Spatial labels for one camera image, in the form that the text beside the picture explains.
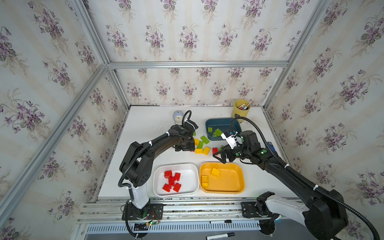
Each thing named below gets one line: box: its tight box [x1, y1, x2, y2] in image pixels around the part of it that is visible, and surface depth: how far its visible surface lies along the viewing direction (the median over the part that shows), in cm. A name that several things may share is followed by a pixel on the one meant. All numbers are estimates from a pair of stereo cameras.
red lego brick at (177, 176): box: [174, 172, 181, 182], surface depth 86 cm
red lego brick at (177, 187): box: [173, 182, 182, 193], surface depth 82 cm
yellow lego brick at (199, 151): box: [195, 148, 203, 154], surface depth 95 cm
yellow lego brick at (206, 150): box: [203, 146, 211, 156], surface depth 95 cm
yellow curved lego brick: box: [201, 175, 208, 187], surface depth 85 cm
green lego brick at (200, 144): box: [197, 140, 204, 149], surface depth 100 cm
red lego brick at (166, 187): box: [162, 183, 172, 193], surface depth 81 cm
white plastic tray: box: [153, 163, 200, 197], surface depth 84 cm
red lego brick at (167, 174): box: [164, 170, 173, 179], surface depth 86 cm
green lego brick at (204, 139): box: [200, 135, 210, 145], surface depth 103 cm
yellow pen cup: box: [231, 99, 251, 123], surface depth 107 cm
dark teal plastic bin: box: [205, 118, 242, 141], surface depth 107 cm
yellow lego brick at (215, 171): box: [211, 167, 220, 177], surface depth 86 cm
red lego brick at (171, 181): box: [169, 176, 175, 187], surface depth 82 cm
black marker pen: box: [206, 232, 235, 240], surface depth 68 cm
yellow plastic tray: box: [199, 162, 245, 194], surface depth 85 cm
